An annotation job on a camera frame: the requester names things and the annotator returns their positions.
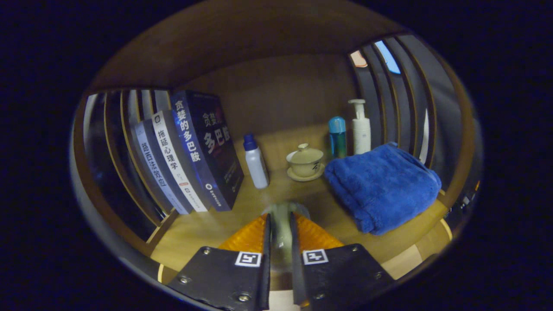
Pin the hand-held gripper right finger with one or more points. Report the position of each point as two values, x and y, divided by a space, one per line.
337 274

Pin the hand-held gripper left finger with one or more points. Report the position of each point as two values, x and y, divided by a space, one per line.
224 276

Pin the pale green lidded container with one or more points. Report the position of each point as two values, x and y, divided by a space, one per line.
281 224

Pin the wooden countertop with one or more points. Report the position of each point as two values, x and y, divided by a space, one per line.
207 233

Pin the wooden cabinet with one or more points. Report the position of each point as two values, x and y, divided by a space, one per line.
259 43

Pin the blue folded towel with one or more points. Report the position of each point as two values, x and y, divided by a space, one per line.
382 185

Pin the beige lidded teacup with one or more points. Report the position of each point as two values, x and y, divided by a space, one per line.
306 164

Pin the white bottle with blue cap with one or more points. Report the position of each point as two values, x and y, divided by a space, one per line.
256 166

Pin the white book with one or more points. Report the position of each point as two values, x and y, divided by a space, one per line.
172 162

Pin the dark blue book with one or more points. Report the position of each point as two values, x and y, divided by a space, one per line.
216 147

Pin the grey-blue book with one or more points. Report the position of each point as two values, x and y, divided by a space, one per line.
151 166

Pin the teal bottle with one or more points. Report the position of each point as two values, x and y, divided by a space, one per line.
338 140

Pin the white pump bottle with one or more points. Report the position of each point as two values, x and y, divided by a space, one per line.
361 134

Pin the black backdrop cloth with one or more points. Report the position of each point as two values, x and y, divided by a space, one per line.
395 103

